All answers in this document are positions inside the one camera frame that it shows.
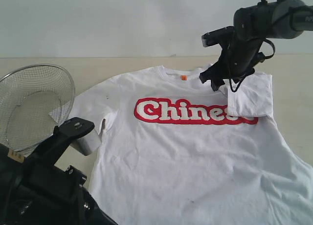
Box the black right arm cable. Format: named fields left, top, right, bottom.
left=226, top=0, right=279, bottom=93

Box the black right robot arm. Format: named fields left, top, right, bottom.
left=199, top=0, right=313, bottom=91

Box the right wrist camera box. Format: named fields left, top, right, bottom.
left=201, top=26, right=234, bottom=47

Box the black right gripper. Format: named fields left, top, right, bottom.
left=199, top=35, right=262, bottom=91

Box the white t-shirt red lettering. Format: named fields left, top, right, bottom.
left=70, top=66, right=313, bottom=225

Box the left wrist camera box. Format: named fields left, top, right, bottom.
left=27, top=117, right=95, bottom=165

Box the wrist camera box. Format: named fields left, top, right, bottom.
left=27, top=117, right=95, bottom=165
left=201, top=26, right=234, bottom=47

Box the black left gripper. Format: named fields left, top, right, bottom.
left=0, top=145, right=116, bottom=225

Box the round metal mesh basket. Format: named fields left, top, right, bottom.
left=0, top=64, right=75, bottom=155

